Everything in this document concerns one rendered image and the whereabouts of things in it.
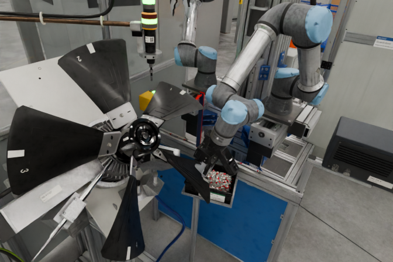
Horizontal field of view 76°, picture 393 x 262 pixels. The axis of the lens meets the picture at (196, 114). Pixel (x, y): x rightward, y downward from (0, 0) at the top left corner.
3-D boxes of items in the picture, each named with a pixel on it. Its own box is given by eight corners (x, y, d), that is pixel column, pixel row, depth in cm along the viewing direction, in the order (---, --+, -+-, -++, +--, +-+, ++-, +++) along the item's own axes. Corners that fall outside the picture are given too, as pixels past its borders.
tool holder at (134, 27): (130, 58, 75) (128, 24, 70) (134, 51, 81) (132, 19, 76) (161, 59, 75) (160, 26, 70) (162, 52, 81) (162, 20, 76)
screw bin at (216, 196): (183, 192, 114) (183, 182, 110) (194, 168, 128) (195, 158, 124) (230, 206, 109) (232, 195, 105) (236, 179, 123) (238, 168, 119)
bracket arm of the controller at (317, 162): (305, 163, 103) (307, 157, 102) (306, 159, 106) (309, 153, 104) (371, 188, 93) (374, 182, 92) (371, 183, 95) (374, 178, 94)
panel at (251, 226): (157, 210, 186) (154, 138, 152) (158, 209, 187) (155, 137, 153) (262, 275, 151) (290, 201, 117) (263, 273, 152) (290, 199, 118)
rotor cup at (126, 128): (99, 152, 81) (119, 143, 73) (116, 117, 90) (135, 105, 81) (135, 171, 88) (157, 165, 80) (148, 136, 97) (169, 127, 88)
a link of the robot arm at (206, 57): (215, 73, 153) (217, 51, 146) (193, 71, 154) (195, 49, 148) (216, 66, 164) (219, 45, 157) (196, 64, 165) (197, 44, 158)
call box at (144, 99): (139, 111, 142) (138, 95, 137) (151, 104, 150) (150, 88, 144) (161, 120, 135) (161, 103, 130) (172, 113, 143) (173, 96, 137)
